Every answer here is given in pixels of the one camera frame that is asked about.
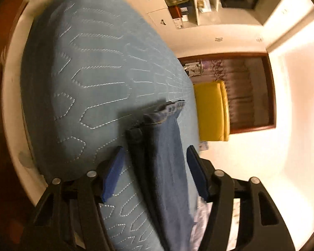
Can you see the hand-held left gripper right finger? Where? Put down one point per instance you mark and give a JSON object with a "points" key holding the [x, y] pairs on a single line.
{"points": [[197, 175]]}

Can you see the lace curtain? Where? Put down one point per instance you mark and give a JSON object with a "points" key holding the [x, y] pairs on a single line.
{"points": [[238, 91]]}

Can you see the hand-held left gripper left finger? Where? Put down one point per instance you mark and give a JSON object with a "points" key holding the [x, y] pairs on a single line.
{"points": [[112, 177]]}

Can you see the long white box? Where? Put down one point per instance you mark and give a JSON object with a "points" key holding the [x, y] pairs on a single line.
{"points": [[206, 2]]}

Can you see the blue box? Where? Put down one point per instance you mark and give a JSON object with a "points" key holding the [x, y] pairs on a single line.
{"points": [[188, 10]]}

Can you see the grey star-print duvet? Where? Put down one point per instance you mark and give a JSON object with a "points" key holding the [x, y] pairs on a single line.
{"points": [[202, 214]]}

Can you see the blue denim pants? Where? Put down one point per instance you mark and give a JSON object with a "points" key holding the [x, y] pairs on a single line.
{"points": [[164, 167]]}

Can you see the yellow chair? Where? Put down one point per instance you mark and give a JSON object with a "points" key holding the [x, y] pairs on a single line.
{"points": [[210, 109]]}

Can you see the white ornate vanity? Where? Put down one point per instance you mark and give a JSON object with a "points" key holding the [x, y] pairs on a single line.
{"points": [[193, 68]]}

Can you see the bed with blue quilted cover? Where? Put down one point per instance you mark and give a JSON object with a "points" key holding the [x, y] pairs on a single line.
{"points": [[94, 70]]}

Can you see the white wall cabinet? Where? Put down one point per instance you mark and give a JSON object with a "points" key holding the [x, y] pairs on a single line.
{"points": [[225, 36]]}

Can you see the wooden door frame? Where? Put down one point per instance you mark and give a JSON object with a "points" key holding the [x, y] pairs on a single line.
{"points": [[270, 91]]}

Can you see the brown wooden box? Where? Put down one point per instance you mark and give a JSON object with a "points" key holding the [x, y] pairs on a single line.
{"points": [[175, 11]]}

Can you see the small white box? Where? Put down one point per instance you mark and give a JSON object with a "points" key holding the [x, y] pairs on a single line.
{"points": [[184, 22]]}

